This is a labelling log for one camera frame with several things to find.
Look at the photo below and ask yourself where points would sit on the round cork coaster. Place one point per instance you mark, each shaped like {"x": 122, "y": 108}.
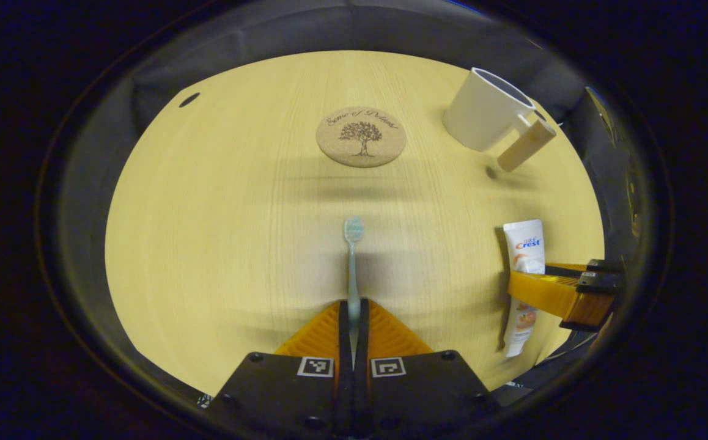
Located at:
{"x": 361, "y": 137}

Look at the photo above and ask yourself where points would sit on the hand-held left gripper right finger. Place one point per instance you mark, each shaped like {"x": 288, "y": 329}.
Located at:
{"x": 361, "y": 391}

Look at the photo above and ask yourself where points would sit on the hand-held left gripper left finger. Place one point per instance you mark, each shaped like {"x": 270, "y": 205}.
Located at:
{"x": 345, "y": 391}

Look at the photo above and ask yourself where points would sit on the white toothpaste tube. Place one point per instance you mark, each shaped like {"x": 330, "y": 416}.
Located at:
{"x": 528, "y": 244}

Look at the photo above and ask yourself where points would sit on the light blue toothbrush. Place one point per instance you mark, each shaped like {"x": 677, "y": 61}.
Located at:
{"x": 353, "y": 256}

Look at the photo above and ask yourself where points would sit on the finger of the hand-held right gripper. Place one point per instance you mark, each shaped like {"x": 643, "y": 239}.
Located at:
{"x": 543, "y": 290}
{"x": 601, "y": 272}

